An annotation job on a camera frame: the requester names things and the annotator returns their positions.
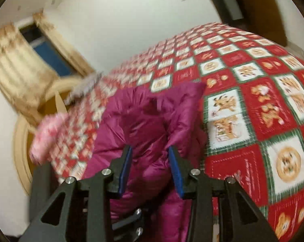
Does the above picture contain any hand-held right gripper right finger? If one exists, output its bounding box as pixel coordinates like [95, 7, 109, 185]
[168, 146, 280, 242]

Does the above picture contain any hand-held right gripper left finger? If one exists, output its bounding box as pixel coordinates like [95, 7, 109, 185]
[17, 145, 133, 242]

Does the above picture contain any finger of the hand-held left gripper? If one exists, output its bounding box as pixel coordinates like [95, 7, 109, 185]
[112, 208, 144, 242]

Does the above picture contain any magenta puffer jacket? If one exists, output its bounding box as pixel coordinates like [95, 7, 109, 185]
[83, 82, 213, 242]

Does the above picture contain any cream wooden headboard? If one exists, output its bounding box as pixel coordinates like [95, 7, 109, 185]
[13, 77, 84, 188]

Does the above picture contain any pink folded blanket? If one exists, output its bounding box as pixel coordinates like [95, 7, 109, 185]
[30, 113, 70, 165]

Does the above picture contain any striped pillow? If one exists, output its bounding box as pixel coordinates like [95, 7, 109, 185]
[64, 72, 104, 105]

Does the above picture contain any beige patterned curtain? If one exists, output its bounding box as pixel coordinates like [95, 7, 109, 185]
[32, 13, 94, 77]
[0, 23, 59, 126]

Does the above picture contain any red checked bedspread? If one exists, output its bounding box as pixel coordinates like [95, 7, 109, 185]
[50, 22, 304, 242]

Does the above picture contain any window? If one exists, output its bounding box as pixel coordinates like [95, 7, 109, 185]
[18, 21, 77, 77]

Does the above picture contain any brown wooden door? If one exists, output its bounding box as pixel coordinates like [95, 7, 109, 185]
[229, 0, 288, 46]

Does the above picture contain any dark wooden door frame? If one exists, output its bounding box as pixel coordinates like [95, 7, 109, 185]
[201, 0, 244, 24]

